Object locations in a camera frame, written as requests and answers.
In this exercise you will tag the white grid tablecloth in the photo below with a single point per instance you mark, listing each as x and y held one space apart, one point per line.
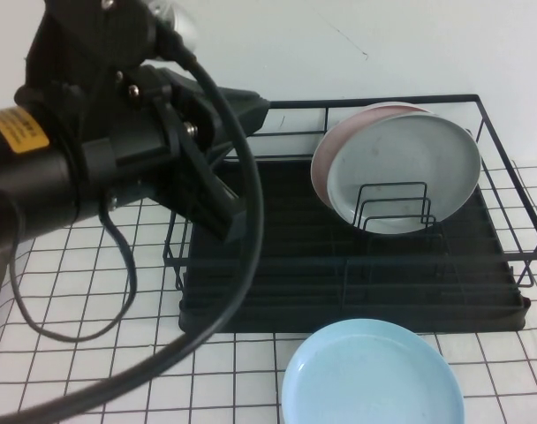
213 397

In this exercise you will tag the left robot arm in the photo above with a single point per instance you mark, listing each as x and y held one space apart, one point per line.
30 185

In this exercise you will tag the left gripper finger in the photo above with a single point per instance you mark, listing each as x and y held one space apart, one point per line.
255 108
206 194

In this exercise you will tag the grey plate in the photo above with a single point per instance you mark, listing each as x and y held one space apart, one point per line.
405 150

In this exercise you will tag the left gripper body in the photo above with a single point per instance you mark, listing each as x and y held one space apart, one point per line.
131 150

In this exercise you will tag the light blue plate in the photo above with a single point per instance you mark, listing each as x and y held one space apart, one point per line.
370 380

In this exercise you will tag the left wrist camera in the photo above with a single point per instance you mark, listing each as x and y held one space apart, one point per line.
184 22

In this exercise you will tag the pink plate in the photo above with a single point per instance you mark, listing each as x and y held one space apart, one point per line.
326 154

